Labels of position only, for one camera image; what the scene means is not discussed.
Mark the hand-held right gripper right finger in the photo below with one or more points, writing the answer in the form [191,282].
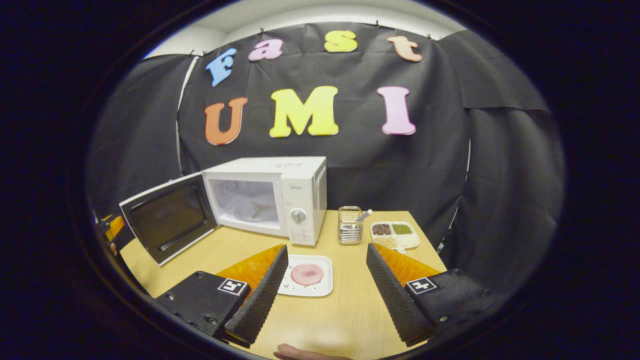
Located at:
[392,300]

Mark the pink round meat slice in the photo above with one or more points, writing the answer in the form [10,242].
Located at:
[307,274]

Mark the white divided bean tray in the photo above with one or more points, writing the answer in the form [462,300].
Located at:
[407,241]

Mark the black backdrop cloth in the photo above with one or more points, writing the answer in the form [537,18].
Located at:
[360,150]

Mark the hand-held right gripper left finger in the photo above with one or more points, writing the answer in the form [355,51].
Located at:
[262,300]

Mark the white square plate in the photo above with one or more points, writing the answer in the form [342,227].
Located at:
[325,290]

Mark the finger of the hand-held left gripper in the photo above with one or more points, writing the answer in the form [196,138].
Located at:
[115,227]

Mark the white microwave oven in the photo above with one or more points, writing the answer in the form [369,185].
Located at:
[300,190]

